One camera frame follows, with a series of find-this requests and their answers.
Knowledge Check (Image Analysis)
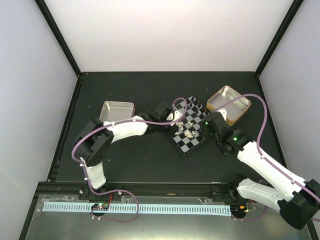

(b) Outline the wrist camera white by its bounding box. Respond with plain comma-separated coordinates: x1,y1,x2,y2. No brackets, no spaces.
216,108,227,125
166,110,182,126

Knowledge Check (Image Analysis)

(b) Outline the light blue slotted cable duct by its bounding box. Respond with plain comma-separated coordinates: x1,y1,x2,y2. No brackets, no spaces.
42,202,232,217

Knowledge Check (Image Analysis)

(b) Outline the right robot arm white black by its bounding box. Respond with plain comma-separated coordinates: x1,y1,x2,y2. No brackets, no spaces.
200,111,320,230

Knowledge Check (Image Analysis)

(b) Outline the white chess pieces pile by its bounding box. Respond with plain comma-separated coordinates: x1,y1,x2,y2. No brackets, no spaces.
174,121,196,139

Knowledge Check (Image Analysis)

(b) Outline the checkered chess board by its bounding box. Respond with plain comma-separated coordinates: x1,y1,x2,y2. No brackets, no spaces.
171,96,209,157

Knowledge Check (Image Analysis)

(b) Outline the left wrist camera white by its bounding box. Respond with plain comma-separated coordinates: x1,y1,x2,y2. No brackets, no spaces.
166,110,182,126

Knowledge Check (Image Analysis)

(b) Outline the black chess pieces row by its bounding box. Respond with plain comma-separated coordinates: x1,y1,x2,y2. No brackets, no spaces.
185,96,210,119

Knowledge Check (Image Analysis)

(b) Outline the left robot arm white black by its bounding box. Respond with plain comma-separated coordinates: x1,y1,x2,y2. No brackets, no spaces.
71,103,186,200

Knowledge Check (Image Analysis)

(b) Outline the left circuit board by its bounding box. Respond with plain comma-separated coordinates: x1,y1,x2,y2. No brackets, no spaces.
91,203,109,211

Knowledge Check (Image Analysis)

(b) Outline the right circuit board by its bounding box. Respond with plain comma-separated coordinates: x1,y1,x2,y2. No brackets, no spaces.
230,205,257,214

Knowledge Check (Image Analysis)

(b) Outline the gold tin box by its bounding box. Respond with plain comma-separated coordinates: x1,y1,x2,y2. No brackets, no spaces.
206,85,252,126

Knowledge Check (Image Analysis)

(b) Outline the silver tin tray pink rim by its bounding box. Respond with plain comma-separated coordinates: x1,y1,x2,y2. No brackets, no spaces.
99,101,135,122

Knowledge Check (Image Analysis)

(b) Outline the black mounting rail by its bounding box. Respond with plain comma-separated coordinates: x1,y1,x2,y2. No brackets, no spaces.
34,182,240,203

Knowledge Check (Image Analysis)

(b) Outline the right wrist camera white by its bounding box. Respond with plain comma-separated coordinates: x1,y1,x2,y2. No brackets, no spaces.
216,108,227,125

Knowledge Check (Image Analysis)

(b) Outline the circuit board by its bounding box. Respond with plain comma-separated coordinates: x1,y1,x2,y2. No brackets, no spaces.
230,205,257,214
91,203,109,211

